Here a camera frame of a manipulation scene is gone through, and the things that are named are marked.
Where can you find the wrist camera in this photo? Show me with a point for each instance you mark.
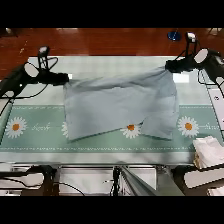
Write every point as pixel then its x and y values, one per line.
pixel 43 57
pixel 190 41

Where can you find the silver frame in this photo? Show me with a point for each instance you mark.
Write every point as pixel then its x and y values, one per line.
pixel 133 178

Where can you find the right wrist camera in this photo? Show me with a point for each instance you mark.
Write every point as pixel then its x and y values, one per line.
pixel 190 41

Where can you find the white garment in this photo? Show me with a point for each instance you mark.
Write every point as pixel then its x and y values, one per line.
pixel 208 151

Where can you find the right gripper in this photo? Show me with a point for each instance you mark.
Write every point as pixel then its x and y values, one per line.
pixel 176 65

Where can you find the light blue shirt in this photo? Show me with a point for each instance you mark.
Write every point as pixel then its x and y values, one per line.
pixel 123 103

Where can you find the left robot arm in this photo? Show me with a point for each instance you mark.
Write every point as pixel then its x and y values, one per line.
pixel 16 77

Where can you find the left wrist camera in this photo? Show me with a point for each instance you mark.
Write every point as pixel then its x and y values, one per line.
pixel 43 57

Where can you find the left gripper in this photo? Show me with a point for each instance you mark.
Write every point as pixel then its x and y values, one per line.
pixel 58 79

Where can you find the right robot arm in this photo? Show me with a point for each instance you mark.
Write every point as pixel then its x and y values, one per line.
pixel 210 62

